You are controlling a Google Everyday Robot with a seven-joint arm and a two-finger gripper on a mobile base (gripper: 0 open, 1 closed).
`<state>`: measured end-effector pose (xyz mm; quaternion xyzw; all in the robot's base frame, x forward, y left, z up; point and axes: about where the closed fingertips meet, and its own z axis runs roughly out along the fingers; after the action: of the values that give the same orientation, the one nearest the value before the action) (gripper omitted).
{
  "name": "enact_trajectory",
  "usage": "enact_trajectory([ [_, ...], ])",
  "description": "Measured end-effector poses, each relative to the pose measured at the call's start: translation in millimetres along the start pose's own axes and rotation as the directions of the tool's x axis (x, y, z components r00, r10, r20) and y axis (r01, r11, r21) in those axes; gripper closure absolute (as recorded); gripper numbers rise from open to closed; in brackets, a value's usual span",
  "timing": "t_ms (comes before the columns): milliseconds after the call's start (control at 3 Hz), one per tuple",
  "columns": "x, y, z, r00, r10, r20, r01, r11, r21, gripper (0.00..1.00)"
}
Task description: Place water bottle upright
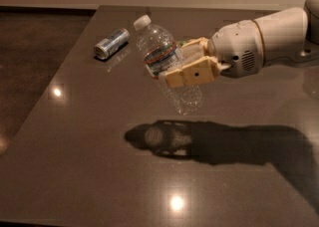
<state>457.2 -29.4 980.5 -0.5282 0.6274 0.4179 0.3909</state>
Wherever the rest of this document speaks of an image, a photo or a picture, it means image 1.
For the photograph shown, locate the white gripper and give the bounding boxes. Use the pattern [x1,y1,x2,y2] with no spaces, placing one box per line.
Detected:
[159,20,264,88]

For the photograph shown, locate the clear plastic water bottle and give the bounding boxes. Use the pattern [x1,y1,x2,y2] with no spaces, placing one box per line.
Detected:
[134,15,202,114]

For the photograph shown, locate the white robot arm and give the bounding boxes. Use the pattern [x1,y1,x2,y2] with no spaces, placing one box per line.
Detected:
[159,0,319,88]

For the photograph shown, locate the silver blue drink can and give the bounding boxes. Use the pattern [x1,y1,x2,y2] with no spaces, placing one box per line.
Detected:
[94,28,130,60]

